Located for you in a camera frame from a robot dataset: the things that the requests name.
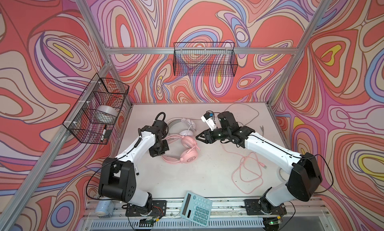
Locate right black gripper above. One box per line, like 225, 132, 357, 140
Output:
196, 127, 231, 144

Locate white headphones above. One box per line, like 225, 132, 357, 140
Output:
167, 118, 196, 137

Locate blue-white cylinder can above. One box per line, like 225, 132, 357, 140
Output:
95, 198, 115, 218

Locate black wire basket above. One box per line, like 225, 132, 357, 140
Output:
173, 41, 238, 77
63, 74, 130, 145

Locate teal calculator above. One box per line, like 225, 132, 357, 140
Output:
180, 192, 213, 227

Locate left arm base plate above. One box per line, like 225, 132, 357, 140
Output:
125, 200, 167, 218

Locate black wire basket left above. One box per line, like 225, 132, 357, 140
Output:
63, 74, 130, 145

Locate black wire basket back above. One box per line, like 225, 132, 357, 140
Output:
173, 41, 238, 77

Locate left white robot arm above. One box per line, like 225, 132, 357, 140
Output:
98, 121, 169, 207

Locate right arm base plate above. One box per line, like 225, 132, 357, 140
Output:
241, 199, 287, 217

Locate black marker in basket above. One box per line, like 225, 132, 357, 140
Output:
101, 128, 107, 142

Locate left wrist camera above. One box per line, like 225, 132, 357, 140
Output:
152, 112, 167, 130

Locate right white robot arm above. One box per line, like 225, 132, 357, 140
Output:
196, 111, 323, 214

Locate grey tape roll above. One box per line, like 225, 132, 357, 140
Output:
95, 105, 118, 125

